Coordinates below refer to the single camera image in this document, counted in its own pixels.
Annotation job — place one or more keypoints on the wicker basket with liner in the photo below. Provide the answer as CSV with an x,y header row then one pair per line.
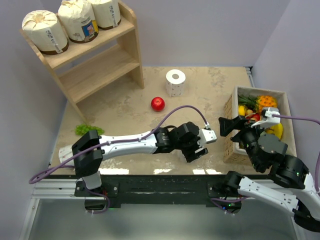
x,y
233,154

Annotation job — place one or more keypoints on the wooden three-tier shelf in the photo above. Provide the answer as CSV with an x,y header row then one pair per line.
x,y
90,76

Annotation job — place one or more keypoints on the green grapes bunch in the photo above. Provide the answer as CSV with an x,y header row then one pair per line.
x,y
82,129

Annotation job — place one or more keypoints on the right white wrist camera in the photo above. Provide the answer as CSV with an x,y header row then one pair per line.
x,y
270,118

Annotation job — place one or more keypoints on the yellow bananas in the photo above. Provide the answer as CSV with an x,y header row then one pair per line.
x,y
276,130

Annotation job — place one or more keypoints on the red cherries cluster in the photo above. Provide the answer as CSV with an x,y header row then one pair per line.
x,y
251,115

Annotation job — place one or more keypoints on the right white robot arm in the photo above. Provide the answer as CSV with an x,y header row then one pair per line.
x,y
268,152

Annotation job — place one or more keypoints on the yellow lemon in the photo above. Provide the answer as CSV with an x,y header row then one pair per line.
x,y
242,109

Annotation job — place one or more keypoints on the paper roll plain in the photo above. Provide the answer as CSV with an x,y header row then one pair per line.
x,y
107,13

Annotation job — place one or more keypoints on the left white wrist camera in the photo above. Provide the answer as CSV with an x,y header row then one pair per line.
x,y
207,136

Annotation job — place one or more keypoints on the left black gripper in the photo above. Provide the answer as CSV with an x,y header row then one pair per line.
x,y
190,155

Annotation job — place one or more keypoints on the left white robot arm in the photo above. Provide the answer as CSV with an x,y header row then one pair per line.
x,y
92,149

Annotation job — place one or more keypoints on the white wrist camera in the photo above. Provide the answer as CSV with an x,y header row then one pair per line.
x,y
270,118
207,136

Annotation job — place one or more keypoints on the floral paper towel roll back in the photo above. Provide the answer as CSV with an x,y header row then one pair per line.
x,y
175,82

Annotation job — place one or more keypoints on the red apple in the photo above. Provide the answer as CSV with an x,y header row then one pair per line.
x,y
157,104

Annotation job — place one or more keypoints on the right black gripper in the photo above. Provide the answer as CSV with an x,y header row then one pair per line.
x,y
226,124

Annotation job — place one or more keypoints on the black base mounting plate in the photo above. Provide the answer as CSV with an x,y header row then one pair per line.
x,y
118,190

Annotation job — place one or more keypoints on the paper roll cartoon label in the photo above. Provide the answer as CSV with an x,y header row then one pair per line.
x,y
78,19

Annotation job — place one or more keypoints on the pineapple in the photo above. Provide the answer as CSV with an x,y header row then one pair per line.
x,y
257,103

